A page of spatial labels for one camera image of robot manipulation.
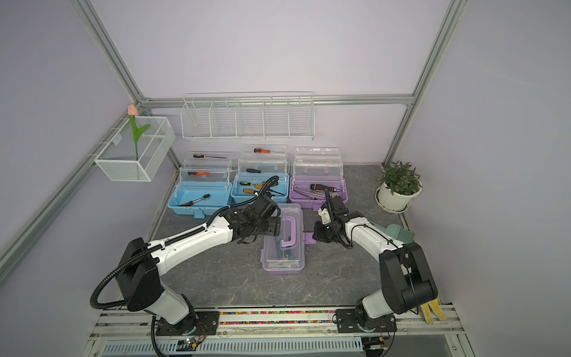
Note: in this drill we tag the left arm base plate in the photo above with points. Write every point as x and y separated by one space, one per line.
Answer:
198 324

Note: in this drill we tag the blue toolbox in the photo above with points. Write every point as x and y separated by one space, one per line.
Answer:
272 164
217 184

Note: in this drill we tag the yellow work glove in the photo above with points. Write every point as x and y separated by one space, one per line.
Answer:
431 309

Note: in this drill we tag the black yellow screwdriver in lid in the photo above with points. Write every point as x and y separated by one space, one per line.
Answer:
203 156

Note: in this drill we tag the left blue toolbox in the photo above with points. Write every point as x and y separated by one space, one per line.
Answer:
217 184

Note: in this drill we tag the orange screwdriver in left tray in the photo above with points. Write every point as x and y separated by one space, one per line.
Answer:
194 173

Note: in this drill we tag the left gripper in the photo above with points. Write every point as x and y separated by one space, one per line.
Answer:
274 227

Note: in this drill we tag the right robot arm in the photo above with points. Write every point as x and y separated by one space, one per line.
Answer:
406 278

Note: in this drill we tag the pink artificial tulip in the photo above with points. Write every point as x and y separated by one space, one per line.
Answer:
137 131

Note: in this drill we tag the white mesh wall basket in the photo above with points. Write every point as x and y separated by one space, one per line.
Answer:
117 157

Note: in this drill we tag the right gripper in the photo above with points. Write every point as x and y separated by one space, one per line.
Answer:
317 233

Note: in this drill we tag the purple toolbox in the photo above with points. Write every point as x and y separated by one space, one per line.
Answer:
315 165
284 254

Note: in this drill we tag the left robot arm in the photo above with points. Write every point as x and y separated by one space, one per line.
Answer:
136 281

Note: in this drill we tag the middle blue toolbox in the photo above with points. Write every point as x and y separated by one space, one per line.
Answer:
272 164

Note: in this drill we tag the red handled ratchet wrench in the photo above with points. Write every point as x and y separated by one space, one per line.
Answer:
193 202

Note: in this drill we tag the white wire wall shelf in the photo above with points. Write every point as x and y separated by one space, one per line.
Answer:
248 115

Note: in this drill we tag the potted green plant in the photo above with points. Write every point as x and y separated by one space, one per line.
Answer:
400 184

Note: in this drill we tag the black orange screwdriver purple box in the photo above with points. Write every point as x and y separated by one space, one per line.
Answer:
323 188

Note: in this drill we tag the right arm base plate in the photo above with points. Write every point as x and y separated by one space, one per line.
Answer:
355 320

